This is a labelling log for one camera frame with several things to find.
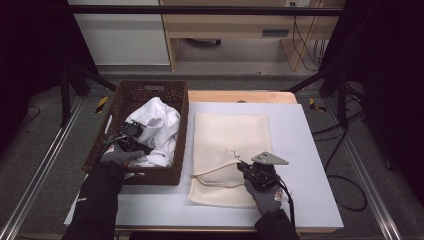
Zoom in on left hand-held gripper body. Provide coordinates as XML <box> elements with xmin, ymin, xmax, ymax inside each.
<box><xmin>102</xmin><ymin>119</ymin><xmax>148</xmax><ymax>154</ymax></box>

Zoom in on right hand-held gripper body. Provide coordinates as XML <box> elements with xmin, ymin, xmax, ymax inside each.
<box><xmin>247</xmin><ymin>151</ymin><xmax>290</xmax><ymax>192</ymax></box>

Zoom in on white shirt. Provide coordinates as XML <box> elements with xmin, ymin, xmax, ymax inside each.
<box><xmin>124</xmin><ymin>96</ymin><xmax>181</xmax><ymax>169</ymax></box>

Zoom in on cream mesh laundry bag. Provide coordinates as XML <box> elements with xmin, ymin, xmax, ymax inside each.
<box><xmin>187</xmin><ymin>111</ymin><xmax>273</xmax><ymax>209</ymax></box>

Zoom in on brown woven basket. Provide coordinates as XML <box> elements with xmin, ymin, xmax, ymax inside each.
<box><xmin>81</xmin><ymin>79</ymin><xmax>190</xmax><ymax>186</ymax></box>

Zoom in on person's right hand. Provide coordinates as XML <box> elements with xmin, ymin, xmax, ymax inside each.
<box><xmin>243</xmin><ymin>179</ymin><xmax>290</xmax><ymax>216</ymax></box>

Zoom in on person's left hand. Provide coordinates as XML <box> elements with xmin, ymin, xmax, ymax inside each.
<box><xmin>99</xmin><ymin>143</ymin><xmax>145</xmax><ymax>168</ymax></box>

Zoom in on yellow tool left floor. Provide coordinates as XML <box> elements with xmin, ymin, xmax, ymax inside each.
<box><xmin>95</xmin><ymin>96</ymin><xmax>110</xmax><ymax>115</ymax></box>

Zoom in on yellow tool floor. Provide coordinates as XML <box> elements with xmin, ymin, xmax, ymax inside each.
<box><xmin>308</xmin><ymin>97</ymin><xmax>328</xmax><ymax>113</ymax></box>
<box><xmin>95</xmin><ymin>96</ymin><xmax>110</xmax><ymax>115</ymax></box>

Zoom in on white table board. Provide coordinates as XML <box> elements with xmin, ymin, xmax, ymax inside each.
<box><xmin>63</xmin><ymin>101</ymin><xmax>345</xmax><ymax>230</ymax></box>

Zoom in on black metal stand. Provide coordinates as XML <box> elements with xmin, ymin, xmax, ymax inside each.
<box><xmin>285</xmin><ymin>63</ymin><xmax>350</xmax><ymax>131</ymax></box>
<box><xmin>59</xmin><ymin>64</ymin><xmax>118</xmax><ymax>128</ymax></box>

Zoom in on yellow tool right floor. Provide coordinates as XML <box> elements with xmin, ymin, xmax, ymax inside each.
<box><xmin>308</xmin><ymin>97</ymin><xmax>328</xmax><ymax>113</ymax></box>

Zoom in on white cabinet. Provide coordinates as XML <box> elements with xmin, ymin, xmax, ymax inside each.
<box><xmin>67</xmin><ymin>0</ymin><xmax>171</xmax><ymax>67</ymax></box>

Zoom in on black curtain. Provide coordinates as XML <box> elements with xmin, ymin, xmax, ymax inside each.
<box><xmin>0</xmin><ymin>0</ymin><xmax>98</xmax><ymax>153</ymax></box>
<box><xmin>320</xmin><ymin>0</ymin><xmax>424</xmax><ymax>208</ymax></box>

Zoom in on grey desk label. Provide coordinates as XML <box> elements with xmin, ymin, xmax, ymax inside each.
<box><xmin>261</xmin><ymin>29</ymin><xmax>290</xmax><ymax>38</ymax></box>

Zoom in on wooden desk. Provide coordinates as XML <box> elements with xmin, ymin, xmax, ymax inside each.
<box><xmin>159</xmin><ymin>0</ymin><xmax>348</xmax><ymax>72</ymax></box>

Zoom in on right hand-held gripper cable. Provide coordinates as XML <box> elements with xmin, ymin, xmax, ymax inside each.
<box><xmin>275</xmin><ymin>176</ymin><xmax>297</xmax><ymax>231</ymax></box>

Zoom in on aluminium floor rail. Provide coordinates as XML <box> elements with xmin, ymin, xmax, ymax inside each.
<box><xmin>324</xmin><ymin>99</ymin><xmax>403</xmax><ymax>240</ymax></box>
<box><xmin>0</xmin><ymin>96</ymin><xmax>85</xmax><ymax>240</ymax></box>

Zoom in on thin black floor cable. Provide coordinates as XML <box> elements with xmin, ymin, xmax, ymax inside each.
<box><xmin>20</xmin><ymin>105</ymin><xmax>41</xmax><ymax>125</ymax></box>

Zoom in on hanging black cables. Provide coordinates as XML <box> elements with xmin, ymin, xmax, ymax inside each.
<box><xmin>291</xmin><ymin>14</ymin><xmax>327</xmax><ymax>72</ymax></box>

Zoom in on black metal frame bar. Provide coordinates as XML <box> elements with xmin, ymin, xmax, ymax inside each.
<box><xmin>66</xmin><ymin>4</ymin><xmax>348</xmax><ymax>17</ymax></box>

